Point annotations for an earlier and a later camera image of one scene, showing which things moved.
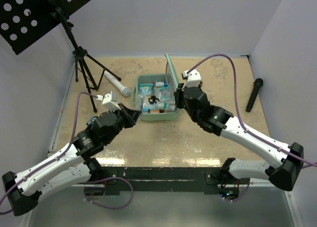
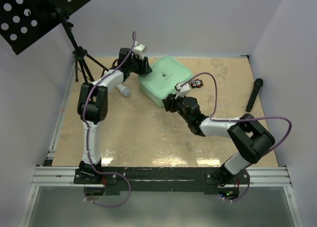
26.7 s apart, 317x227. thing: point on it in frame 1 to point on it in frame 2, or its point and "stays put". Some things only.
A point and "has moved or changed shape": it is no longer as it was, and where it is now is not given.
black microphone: x=257 y=84 stays put
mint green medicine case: x=154 y=95 has moved or changed shape
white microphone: x=125 y=91 stays put
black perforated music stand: x=27 y=15 stays put
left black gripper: x=131 y=115 to x=148 y=70
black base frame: x=165 y=180 stays put
